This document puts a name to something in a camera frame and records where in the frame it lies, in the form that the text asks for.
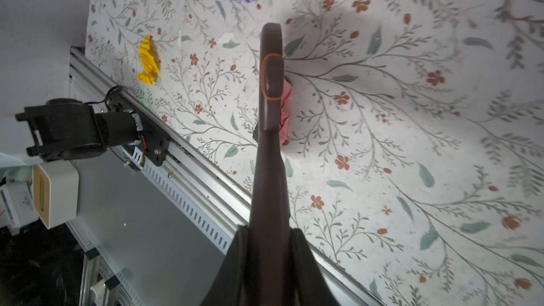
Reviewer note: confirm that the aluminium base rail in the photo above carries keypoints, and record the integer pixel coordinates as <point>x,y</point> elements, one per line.
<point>159,217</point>

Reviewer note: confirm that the pink paper scrap long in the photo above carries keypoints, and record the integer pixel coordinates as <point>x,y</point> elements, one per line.
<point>284,115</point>

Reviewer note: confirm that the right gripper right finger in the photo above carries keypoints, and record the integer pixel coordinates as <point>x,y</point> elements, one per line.
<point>311,287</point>

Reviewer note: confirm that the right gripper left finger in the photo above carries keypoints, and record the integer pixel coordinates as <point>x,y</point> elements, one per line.
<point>227,288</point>

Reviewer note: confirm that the yellow paper scrap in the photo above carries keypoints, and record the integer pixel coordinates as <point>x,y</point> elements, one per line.
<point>148,61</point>

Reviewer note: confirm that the white box device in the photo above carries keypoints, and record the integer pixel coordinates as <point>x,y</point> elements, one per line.
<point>55,192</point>

